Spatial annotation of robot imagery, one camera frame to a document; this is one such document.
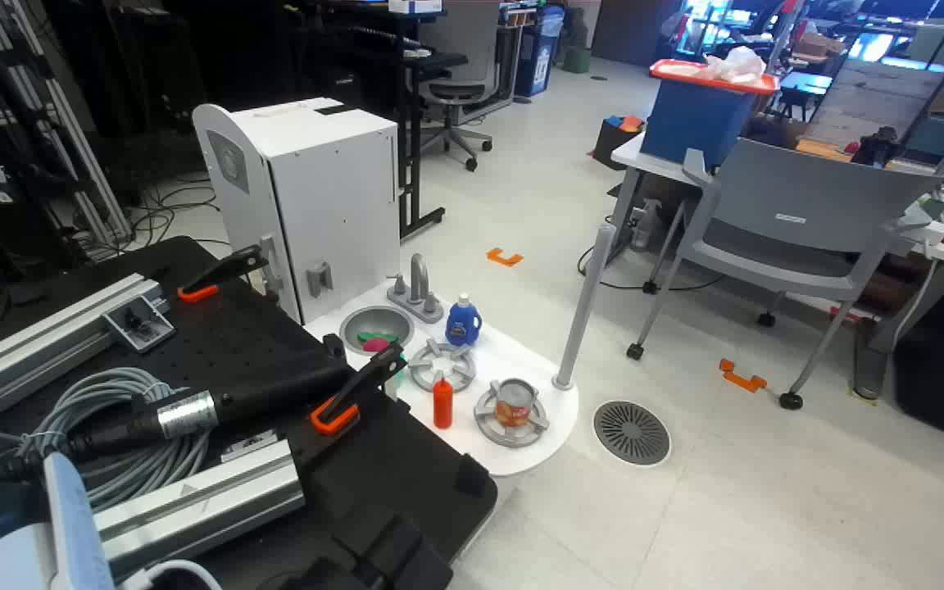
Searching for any orange toy bottle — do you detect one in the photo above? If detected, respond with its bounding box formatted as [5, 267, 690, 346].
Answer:
[433, 376, 453, 430]

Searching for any grey toy faucet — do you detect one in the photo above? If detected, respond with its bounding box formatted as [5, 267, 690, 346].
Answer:
[387, 255, 443, 324]

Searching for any grey toy stove burner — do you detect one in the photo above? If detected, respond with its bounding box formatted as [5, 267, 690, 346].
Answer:
[406, 342, 476, 393]

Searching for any white toy kitchen counter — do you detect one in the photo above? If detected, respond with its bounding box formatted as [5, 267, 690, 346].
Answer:
[309, 287, 580, 476]

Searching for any grey toy sink basin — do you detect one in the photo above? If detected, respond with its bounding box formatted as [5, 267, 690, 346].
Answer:
[342, 304, 412, 355]

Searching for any white toy kitchen cabinet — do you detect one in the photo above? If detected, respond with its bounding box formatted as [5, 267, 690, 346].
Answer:
[189, 100, 401, 324]

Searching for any white table leg pole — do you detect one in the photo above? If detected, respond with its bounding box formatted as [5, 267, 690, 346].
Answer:
[553, 221, 615, 392]

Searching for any right orange black clamp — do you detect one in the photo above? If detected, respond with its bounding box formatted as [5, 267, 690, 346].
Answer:
[309, 346, 406, 437]

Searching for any orange black clamp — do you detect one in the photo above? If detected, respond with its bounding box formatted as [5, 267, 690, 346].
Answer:
[309, 346, 406, 437]
[176, 246, 268, 304]

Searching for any round floor drain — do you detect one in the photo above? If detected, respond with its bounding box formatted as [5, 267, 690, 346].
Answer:
[593, 399, 672, 465]

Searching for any black case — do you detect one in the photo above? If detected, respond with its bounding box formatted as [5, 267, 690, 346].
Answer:
[0, 241, 497, 590]

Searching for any left orange black clamp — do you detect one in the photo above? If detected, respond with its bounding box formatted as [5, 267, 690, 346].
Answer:
[176, 246, 268, 304]

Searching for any black office chair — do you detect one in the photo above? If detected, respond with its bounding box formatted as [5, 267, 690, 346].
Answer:
[419, 0, 497, 171]

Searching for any blue bin with red lid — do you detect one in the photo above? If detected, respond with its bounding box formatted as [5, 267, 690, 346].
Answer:
[639, 58, 777, 168]

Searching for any grey plastic chair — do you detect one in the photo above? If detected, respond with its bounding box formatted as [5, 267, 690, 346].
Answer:
[626, 138, 940, 410]

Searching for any blue white robot part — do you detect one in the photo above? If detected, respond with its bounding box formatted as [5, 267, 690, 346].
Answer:
[0, 452, 116, 590]

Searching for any lower aluminium extrusion rail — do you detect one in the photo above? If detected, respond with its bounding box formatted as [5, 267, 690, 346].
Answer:
[95, 440, 306, 576]

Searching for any aluminium extrusion rail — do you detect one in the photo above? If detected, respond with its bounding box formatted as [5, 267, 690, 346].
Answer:
[0, 272, 175, 412]
[95, 440, 306, 576]

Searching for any coiled grey cable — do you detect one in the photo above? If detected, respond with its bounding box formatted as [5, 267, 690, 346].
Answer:
[13, 363, 218, 515]

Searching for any upper aluminium extrusion rail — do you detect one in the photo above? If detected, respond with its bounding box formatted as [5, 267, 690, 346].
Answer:
[0, 272, 175, 412]

